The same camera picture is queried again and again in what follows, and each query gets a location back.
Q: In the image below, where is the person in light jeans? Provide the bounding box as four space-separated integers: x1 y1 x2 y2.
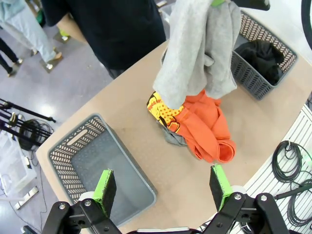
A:
0 0 63 71

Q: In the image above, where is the black cable coil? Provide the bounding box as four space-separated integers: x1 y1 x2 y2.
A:
287 180 312 227
272 140 305 183

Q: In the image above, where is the person in black t-shirt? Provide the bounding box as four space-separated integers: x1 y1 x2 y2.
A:
40 0 167 80

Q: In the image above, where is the light grey garment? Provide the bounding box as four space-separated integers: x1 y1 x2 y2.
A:
153 0 242 109

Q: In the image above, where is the black garment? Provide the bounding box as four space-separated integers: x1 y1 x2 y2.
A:
235 40 285 86

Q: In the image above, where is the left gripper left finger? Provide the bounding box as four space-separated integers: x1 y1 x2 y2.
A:
41 168 122 234

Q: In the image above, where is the black rod with cable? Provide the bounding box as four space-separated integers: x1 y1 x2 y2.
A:
274 181 312 200

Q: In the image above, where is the black right arm hose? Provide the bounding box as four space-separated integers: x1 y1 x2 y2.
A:
301 0 312 49

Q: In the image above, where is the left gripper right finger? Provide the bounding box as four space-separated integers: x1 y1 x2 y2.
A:
202 165 290 234

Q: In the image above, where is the black camera tripod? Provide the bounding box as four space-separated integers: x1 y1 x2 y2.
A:
0 97 57 151

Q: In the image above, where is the grey plastic lattice basket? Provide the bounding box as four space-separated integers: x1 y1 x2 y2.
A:
230 11 299 100
47 113 158 226

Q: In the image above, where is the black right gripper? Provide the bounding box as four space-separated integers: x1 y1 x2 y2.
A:
211 0 271 12

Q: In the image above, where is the orange garment yellow print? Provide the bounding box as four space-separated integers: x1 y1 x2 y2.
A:
146 89 237 164

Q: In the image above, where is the dark grey garment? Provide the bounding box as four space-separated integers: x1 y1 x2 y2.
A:
156 119 188 147

